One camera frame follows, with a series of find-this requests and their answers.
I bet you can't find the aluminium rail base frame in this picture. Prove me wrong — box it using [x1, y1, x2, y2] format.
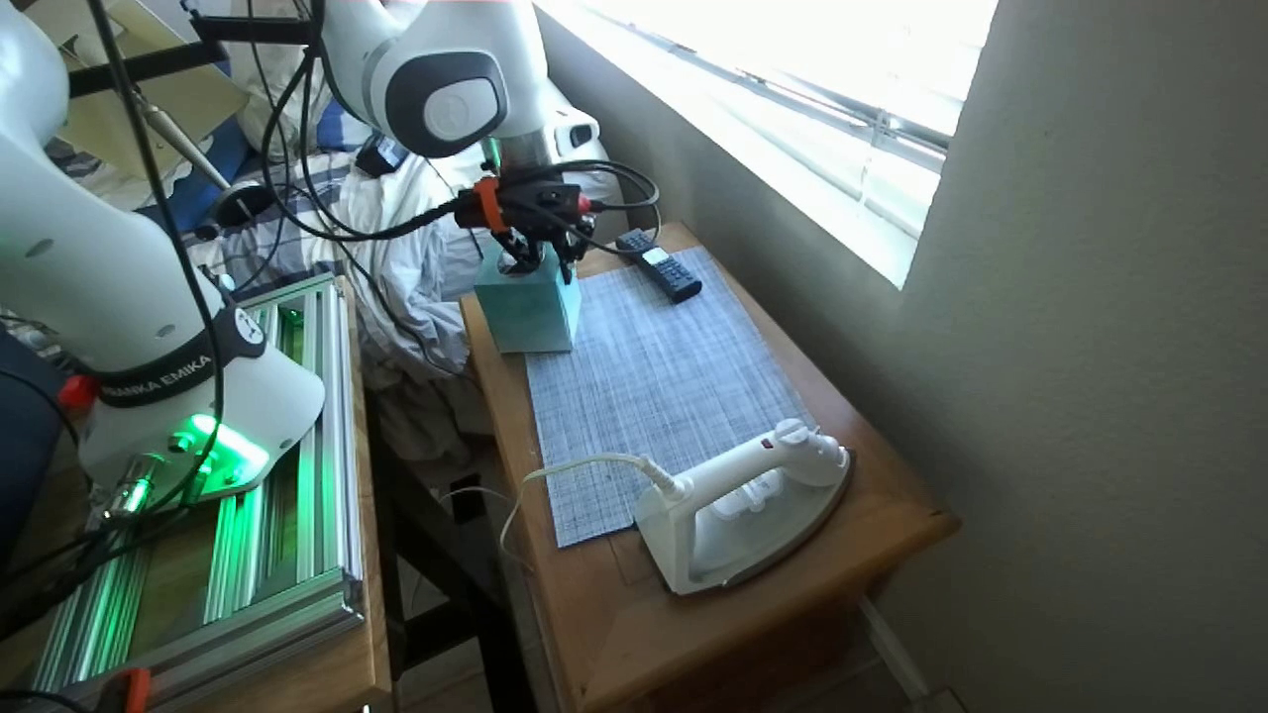
[16, 278, 365, 707]

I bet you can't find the grey woven placemat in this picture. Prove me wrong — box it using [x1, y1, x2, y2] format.
[527, 249, 809, 548]

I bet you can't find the white clothes iron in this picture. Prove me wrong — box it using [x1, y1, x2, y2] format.
[633, 420, 852, 594]

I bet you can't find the wooden side table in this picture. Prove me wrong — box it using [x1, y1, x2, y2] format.
[464, 229, 954, 713]

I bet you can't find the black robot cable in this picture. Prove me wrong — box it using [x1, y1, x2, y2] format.
[75, 0, 667, 532]

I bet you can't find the white iron power cord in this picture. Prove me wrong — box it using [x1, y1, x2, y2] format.
[497, 450, 667, 557]

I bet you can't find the white crumpled cloth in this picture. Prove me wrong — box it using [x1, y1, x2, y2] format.
[320, 155, 488, 389]

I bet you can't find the small black remote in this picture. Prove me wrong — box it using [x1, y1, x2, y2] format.
[617, 229, 702, 303]

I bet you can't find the teal foam box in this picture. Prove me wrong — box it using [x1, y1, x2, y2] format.
[476, 244, 583, 351]

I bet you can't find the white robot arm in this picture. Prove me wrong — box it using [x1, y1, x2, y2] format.
[0, 0, 551, 509]

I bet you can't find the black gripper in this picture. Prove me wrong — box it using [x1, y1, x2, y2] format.
[456, 165, 589, 286]

